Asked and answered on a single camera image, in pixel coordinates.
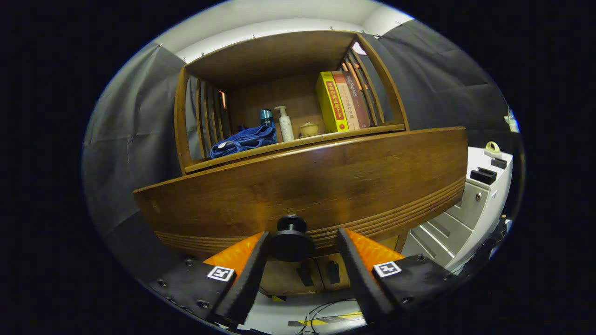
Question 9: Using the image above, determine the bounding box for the blue folded towel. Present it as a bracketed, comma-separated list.
[210, 125, 278, 160]

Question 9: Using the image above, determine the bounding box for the wooden countertop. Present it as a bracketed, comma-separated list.
[186, 123, 406, 174]

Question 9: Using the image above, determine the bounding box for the brown book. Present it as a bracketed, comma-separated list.
[342, 70, 372, 129]

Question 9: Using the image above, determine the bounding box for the wooden drawer with black knob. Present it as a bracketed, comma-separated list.
[133, 127, 468, 263]

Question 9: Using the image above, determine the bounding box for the black floor cable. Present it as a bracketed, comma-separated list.
[298, 298, 359, 335]

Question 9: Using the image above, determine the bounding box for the thick yellow book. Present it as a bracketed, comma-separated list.
[315, 71, 350, 134]

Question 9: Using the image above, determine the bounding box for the white side shelf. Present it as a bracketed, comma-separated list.
[504, 109, 520, 134]

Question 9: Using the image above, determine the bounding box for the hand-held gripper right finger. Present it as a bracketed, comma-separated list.
[338, 227, 459, 326]

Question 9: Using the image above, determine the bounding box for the white pump bottle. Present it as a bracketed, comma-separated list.
[274, 106, 295, 142]

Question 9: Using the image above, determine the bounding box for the wooden cabinet door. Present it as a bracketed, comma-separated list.
[317, 251, 359, 291]
[261, 258, 322, 296]

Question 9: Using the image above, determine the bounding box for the brown wooden cabinet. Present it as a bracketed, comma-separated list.
[133, 30, 468, 298]

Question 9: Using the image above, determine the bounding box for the white drawer cabinet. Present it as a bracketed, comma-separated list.
[400, 147, 514, 273]

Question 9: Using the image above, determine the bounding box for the yellow black floor tape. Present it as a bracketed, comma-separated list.
[288, 311, 364, 327]

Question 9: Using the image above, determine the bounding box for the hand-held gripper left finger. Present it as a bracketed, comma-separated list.
[149, 231, 271, 326]

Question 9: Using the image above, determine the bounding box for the orange and white book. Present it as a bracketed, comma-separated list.
[332, 71, 361, 131]

